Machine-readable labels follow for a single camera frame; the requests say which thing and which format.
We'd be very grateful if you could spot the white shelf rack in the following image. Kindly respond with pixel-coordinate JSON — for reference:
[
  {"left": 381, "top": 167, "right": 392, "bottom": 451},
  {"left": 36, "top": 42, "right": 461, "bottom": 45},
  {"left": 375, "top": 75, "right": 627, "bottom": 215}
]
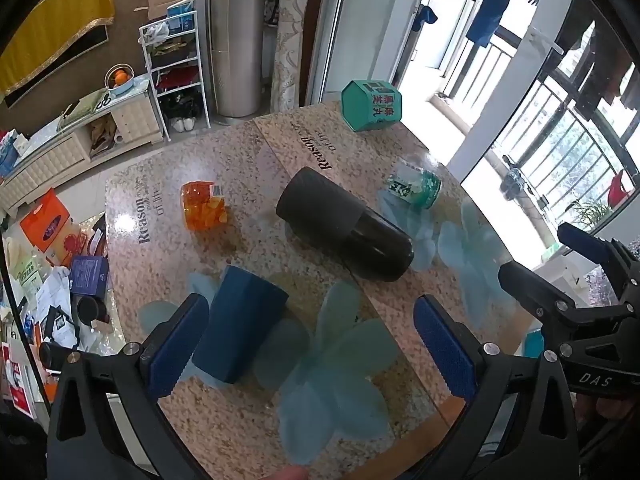
[{"left": 138, "top": 22, "right": 212, "bottom": 141}]

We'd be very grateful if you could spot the black mug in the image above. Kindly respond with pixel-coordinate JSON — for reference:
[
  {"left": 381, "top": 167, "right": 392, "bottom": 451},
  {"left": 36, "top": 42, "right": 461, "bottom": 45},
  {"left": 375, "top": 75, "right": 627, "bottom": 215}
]
[{"left": 75, "top": 295, "right": 108, "bottom": 325}]

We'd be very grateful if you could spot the dark blue box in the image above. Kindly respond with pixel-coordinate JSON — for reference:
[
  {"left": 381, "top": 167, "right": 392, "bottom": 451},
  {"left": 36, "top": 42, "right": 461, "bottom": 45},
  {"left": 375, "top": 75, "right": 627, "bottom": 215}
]
[{"left": 69, "top": 255, "right": 110, "bottom": 297}]

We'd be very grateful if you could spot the dark blue cup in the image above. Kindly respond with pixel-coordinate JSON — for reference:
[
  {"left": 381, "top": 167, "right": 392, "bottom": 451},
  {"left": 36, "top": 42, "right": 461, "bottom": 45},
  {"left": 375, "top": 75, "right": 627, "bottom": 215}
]
[{"left": 192, "top": 265, "right": 290, "bottom": 385}]

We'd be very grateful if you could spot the small hanging blue cloth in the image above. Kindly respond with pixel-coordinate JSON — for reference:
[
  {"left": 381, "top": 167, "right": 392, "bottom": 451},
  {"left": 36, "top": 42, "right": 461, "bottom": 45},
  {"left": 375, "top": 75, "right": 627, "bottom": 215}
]
[{"left": 412, "top": 4, "right": 439, "bottom": 32}]

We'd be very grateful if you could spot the yellow fringed cloth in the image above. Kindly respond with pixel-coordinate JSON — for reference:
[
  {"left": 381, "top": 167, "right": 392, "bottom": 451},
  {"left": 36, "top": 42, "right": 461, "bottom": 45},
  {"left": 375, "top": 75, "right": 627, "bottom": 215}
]
[{"left": 0, "top": 0, "right": 116, "bottom": 96}]

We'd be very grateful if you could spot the potted green plant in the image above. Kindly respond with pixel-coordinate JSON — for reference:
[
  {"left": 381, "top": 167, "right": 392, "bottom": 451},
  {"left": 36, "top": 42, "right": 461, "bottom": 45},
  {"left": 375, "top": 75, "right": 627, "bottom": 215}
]
[{"left": 570, "top": 197, "right": 613, "bottom": 231}]

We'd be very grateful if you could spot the white plastic bag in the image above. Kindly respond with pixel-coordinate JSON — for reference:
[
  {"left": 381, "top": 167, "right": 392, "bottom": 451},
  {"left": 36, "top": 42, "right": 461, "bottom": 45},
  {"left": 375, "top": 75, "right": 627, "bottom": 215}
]
[{"left": 142, "top": 21, "right": 171, "bottom": 46}]

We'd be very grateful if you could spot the black thermos bottle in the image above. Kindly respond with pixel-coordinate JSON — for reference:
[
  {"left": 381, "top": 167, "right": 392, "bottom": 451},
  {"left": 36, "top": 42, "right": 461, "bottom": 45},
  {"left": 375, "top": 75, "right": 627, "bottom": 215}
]
[{"left": 276, "top": 167, "right": 415, "bottom": 282}]

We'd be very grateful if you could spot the orange gift box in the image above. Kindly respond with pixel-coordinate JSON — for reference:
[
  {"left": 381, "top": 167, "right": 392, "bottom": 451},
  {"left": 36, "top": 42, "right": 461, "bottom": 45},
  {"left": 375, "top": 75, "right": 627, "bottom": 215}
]
[{"left": 19, "top": 188, "right": 81, "bottom": 267}]

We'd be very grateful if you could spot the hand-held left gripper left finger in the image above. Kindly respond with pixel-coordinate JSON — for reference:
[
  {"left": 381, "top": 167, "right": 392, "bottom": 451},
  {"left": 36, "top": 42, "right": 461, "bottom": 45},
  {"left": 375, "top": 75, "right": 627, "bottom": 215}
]
[{"left": 47, "top": 292, "right": 211, "bottom": 480}]

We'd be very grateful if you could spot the orange transparent plastic cup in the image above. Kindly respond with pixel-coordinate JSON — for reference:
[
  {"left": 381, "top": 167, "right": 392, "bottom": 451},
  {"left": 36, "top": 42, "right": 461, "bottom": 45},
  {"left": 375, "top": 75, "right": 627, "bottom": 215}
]
[{"left": 181, "top": 181, "right": 229, "bottom": 231}]

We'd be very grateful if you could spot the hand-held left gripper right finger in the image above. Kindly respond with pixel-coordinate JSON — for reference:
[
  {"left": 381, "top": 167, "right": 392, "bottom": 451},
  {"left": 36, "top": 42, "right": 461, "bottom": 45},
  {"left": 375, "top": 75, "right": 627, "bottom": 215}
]
[{"left": 414, "top": 294, "right": 582, "bottom": 480}]

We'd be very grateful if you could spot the hanging blue garment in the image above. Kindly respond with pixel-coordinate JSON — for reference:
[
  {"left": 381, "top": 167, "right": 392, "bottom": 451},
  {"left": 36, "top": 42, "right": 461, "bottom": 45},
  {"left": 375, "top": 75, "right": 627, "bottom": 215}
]
[{"left": 466, "top": 0, "right": 518, "bottom": 48}]

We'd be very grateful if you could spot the patterned beige curtain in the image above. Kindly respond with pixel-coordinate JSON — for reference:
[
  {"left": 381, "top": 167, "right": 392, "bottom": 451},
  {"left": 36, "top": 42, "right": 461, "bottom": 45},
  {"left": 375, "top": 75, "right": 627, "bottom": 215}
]
[{"left": 272, "top": 0, "right": 328, "bottom": 113}]

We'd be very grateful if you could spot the open cardboard box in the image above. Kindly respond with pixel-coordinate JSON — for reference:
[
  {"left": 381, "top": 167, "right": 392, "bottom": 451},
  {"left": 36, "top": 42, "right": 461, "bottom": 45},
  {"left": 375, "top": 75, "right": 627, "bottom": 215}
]
[{"left": 134, "top": 0, "right": 197, "bottom": 26}]

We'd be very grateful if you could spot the silver standing air conditioner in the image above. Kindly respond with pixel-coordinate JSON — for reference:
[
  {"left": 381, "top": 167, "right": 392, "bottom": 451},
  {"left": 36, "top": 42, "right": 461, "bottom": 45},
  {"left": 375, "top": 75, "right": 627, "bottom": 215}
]
[{"left": 207, "top": 0, "right": 263, "bottom": 118}]

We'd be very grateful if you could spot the black balcony railing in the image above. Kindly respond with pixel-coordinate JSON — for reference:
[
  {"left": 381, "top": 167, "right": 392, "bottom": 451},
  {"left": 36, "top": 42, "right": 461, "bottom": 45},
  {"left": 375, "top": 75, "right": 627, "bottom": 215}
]
[{"left": 442, "top": 27, "right": 640, "bottom": 221}]

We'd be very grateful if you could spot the bowl of oranges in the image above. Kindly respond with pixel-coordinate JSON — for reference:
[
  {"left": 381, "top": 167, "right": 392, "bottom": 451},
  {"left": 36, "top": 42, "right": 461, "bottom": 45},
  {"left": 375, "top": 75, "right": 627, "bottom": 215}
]
[{"left": 104, "top": 63, "right": 136, "bottom": 96}]

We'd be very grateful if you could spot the white tufted cabinet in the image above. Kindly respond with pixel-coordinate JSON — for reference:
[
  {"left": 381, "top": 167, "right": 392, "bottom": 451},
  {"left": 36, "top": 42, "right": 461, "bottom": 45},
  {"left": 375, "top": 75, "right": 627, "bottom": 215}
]
[{"left": 0, "top": 74, "right": 166, "bottom": 206}]

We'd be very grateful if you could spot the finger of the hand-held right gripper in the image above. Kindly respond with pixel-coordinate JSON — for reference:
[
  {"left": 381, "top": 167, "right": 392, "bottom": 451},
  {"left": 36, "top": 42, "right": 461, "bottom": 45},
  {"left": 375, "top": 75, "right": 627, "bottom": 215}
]
[
  {"left": 498, "top": 260, "right": 581, "bottom": 322},
  {"left": 557, "top": 222, "right": 640, "bottom": 293}
]

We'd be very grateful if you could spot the person's right hand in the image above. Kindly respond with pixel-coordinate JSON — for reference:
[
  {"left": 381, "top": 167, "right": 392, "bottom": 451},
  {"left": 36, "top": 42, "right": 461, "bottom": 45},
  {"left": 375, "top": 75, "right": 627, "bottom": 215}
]
[{"left": 575, "top": 392, "right": 640, "bottom": 441}]

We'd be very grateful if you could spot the green hexagonal box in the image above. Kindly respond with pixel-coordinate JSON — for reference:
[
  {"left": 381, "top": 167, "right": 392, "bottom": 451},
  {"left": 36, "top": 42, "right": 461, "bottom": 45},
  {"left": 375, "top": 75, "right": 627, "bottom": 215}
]
[{"left": 341, "top": 80, "right": 403, "bottom": 132}]

